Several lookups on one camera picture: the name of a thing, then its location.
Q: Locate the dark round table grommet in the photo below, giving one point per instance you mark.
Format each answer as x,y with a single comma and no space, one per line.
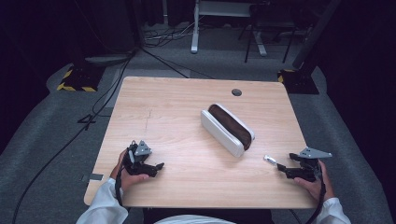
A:
236,92

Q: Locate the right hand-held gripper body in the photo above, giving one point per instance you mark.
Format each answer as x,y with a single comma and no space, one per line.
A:
311,161

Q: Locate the white desk frame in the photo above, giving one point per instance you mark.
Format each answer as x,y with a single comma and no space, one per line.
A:
195,31

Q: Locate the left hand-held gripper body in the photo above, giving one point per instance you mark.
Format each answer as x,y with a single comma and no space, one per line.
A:
137,155

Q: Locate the white glasses case brown lining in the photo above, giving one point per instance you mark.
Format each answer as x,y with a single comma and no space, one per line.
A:
218,130

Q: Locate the person's left hand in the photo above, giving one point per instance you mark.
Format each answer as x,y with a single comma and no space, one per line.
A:
132,179

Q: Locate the black yellow striped stand base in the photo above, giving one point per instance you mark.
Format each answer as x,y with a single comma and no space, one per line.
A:
297,81
79,79

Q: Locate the slanted dark metal post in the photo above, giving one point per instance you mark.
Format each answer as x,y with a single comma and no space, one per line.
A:
316,34

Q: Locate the small silver metal object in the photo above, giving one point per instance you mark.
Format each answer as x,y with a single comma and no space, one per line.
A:
269,159

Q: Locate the person's torso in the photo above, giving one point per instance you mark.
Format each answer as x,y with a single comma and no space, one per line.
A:
193,219

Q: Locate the grey tape strip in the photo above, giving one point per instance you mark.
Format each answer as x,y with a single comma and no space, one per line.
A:
96,177

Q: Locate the person's right hand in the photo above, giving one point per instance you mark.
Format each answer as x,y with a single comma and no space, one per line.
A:
314,186

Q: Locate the black metal stand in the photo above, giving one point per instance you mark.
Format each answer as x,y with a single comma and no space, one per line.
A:
267,31

